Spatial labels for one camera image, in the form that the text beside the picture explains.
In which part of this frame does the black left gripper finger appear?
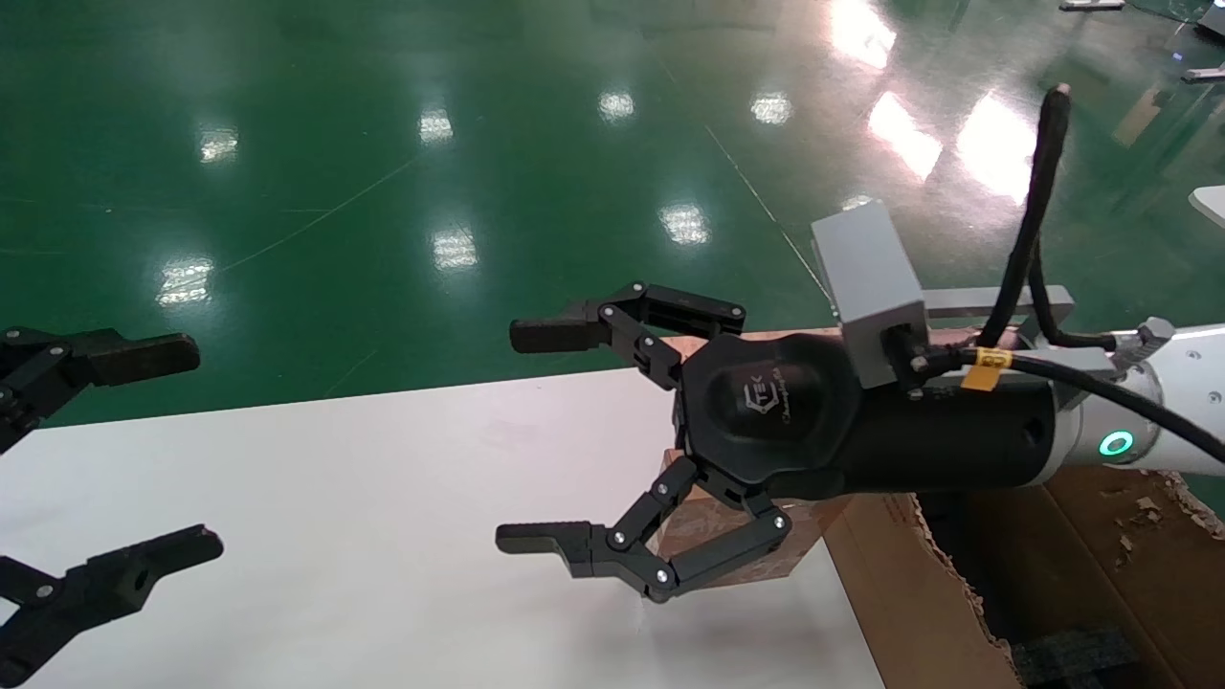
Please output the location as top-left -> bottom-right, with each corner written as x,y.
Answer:
0,524 -> 225,688
0,328 -> 202,456

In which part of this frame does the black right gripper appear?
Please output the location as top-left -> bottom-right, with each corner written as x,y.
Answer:
496,282 -> 1059,604

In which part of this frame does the small brown cardboard box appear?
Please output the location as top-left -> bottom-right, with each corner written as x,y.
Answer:
654,450 -> 851,583

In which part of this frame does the big torn cardboard box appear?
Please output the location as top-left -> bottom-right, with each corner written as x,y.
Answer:
823,464 -> 1225,689

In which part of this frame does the wooden pallet board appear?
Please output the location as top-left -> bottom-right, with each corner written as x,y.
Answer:
660,328 -> 1025,369

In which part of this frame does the black foam block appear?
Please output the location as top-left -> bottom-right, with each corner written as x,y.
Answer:
1010,625 -> 1142,689

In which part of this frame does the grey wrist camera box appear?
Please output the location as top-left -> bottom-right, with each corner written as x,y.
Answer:
812,201 -> 1075,389

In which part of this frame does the black cable with yellow tag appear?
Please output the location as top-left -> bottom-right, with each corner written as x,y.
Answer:
909,346 -> 1225,466

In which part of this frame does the black braided cable loop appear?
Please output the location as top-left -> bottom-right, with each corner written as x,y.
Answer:
976,84 -> 1121,351

